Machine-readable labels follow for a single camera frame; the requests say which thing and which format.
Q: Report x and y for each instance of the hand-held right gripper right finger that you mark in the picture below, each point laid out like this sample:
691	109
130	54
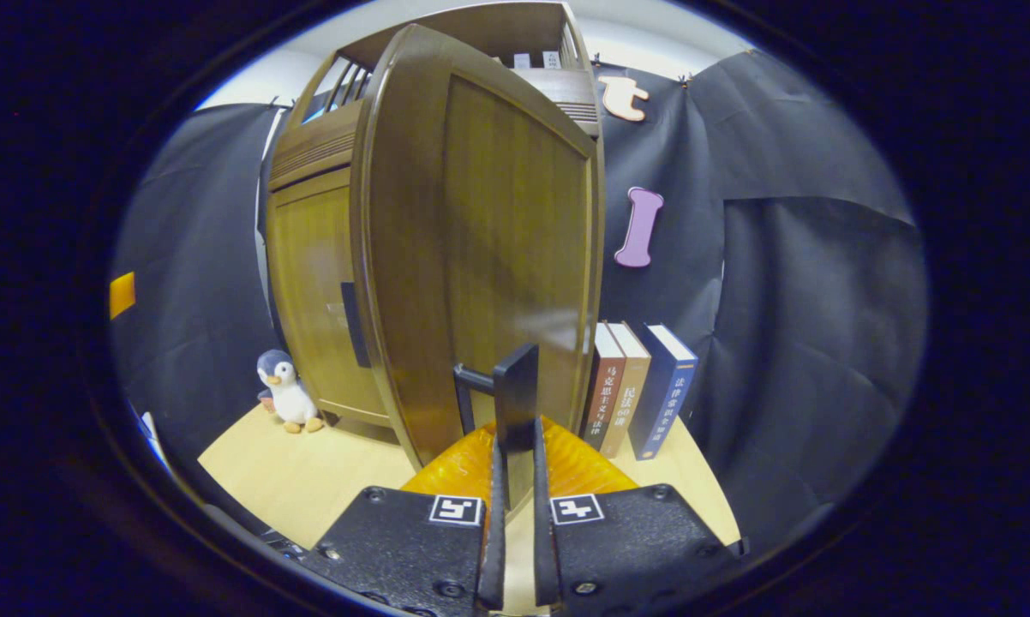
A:
545	540

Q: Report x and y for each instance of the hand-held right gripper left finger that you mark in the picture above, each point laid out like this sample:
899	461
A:
494	531

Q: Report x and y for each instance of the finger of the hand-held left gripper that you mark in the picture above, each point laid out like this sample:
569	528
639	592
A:
122	296

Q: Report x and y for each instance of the wooden shoe cabinet door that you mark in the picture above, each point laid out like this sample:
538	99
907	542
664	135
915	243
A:
309	283
481	240

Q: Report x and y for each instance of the wooden double-door shoe cabinet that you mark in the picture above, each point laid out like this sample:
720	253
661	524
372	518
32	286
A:
481	30

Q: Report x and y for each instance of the red-brown book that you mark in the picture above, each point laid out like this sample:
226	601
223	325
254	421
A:
602	394

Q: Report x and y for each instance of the tan book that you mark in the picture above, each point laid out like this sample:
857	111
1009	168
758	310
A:
628	394

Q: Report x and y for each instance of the blue book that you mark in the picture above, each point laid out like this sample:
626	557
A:
665	403

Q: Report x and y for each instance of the penguin plush toy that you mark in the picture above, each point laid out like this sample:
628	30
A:
290	394

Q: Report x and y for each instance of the black backdrop cloth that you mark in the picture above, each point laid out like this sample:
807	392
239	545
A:
806	300

